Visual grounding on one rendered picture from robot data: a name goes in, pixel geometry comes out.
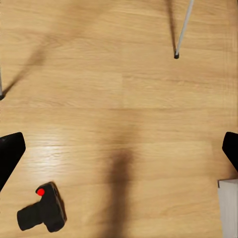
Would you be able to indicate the camera tripod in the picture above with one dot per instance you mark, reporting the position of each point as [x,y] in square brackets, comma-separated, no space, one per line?
[178,47]

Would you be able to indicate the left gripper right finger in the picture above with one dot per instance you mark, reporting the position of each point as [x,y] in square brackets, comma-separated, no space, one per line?
[230,148]

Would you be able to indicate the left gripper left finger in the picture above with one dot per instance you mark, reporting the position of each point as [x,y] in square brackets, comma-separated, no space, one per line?
[12,148]

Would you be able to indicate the digital camera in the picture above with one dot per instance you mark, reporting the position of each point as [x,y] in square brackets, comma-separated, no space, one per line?
[47,211]

